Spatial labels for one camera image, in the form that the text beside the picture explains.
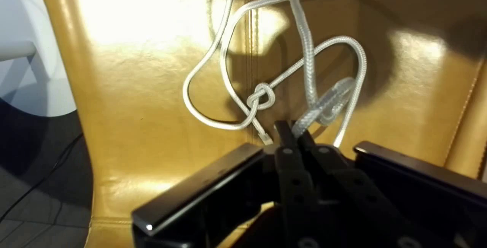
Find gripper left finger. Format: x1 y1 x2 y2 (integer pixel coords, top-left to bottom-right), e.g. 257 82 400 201
131 120 316 248

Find black cable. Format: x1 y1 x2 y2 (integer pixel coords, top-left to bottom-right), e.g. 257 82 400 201
0 132 84 223

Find tan leather seat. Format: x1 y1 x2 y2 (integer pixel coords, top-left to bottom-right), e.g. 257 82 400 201
33 0 487 248

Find white braided rope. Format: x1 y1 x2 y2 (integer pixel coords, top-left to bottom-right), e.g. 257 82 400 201
183 0 372 149

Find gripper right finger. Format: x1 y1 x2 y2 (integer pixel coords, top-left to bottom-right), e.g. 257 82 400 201
298 130 487 248

